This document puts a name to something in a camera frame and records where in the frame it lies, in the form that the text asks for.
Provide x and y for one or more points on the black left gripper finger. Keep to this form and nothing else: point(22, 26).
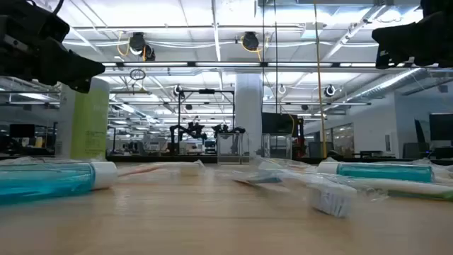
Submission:
point(83, 69)

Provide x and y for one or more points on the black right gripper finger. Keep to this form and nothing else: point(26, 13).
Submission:
point(391, 40)

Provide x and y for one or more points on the blue mouthwash bottle white cap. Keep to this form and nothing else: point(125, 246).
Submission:
point(53, 182)
point(385, 172)

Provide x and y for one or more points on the teal green toothbrush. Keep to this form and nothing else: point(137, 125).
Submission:
point(407, 186)

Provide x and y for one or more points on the blue toothbrush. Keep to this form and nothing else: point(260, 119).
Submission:
point(331, 203)

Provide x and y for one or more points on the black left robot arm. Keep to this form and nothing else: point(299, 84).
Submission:
point(28, 21)

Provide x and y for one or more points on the black background robot arm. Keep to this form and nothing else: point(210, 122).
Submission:
point(193, 130)
point(226, 129)

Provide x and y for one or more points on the white green wipes canister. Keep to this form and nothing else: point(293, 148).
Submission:
point(90, 124)

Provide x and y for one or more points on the dark background monitor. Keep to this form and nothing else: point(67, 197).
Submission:
point(22, 130)

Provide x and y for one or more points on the black desk monitor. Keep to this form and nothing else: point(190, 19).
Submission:
point(441, 127)

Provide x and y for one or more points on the red black machine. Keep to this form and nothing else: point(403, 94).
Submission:
point(300, 141)

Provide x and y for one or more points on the long ceiling light bar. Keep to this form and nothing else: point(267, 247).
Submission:
point(226, 64)

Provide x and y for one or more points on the glass cabinet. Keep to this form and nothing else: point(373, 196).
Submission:
point(279, 147)

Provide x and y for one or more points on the white round column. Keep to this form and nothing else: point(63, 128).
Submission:
point(248, 106)

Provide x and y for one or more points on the clear acrylic organizer box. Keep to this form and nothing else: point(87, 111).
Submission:
point(230, 150)

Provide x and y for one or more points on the silver ventilation duct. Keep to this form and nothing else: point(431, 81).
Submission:
point(385, 83)

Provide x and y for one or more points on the black metal table frame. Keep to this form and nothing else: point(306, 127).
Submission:
point(159, 159)

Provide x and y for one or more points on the black background station frame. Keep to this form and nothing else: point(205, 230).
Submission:
point(207, 91)

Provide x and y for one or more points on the black wall screen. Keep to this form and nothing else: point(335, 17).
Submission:
point(279, 124)

